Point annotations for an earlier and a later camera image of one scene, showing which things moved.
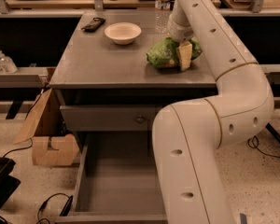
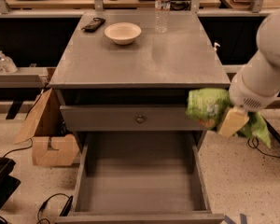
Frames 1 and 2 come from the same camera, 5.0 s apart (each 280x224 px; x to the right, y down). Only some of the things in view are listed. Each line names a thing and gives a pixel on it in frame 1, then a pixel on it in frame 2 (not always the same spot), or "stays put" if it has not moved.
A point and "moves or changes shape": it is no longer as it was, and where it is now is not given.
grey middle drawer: [109, 118] stays put
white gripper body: [181, 33] → [244, 93]
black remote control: [93, 25] stays put
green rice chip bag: [163, 54] moves or changes shape
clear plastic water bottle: [162, 9] stays put
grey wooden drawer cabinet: [109, 93] stays put
